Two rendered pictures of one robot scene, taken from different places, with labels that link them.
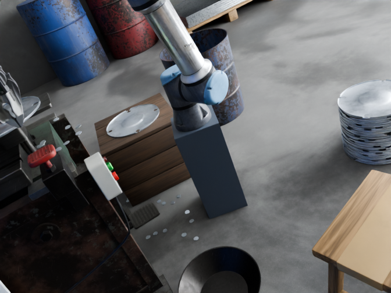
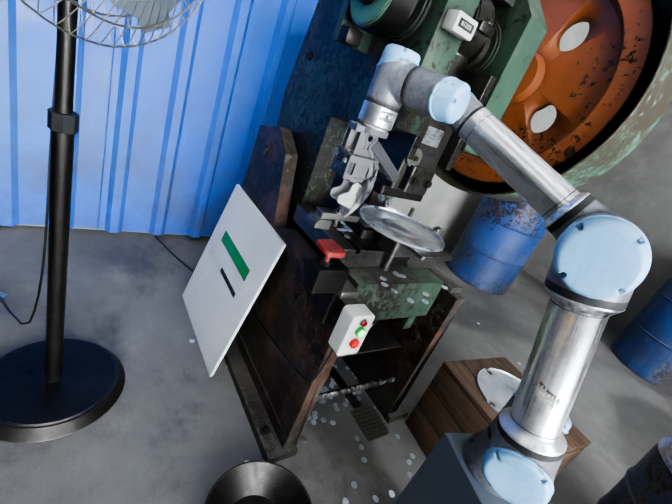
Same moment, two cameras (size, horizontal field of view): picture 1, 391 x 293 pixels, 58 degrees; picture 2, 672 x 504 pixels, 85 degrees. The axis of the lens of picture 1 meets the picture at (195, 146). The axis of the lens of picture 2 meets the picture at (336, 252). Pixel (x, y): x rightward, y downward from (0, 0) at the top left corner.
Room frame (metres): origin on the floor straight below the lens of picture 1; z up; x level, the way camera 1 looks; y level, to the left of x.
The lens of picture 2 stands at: (0.46, -0.38, 1.12)
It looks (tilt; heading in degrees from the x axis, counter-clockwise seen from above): 24 degrees down; 64
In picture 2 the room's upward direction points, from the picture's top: 22 degrees clockwise
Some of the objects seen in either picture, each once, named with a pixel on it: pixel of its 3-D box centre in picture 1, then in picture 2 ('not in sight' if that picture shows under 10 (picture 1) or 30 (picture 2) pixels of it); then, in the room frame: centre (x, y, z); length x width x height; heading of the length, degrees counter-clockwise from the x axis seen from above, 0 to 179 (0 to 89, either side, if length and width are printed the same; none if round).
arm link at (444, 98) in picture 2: not in sight; (438, 97); (0.87, 0.29, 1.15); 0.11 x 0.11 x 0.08; 35
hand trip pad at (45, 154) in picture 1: (48, 164); (327, 258); (0.82, 0.36, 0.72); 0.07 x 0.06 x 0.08; 105
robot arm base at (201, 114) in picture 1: (188, 109); (503, 454); (1.24, -0.03, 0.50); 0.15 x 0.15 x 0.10
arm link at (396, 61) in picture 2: not in sight; (393, 78); (0.80, 0.36, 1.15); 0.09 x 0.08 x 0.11; 125
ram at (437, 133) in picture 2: not in sight; (419, 141); (1.09, 0.63, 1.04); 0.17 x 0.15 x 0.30; 105
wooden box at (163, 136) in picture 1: (146, 147); (489, 431); (1.66, 0.24, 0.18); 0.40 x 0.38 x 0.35; 98
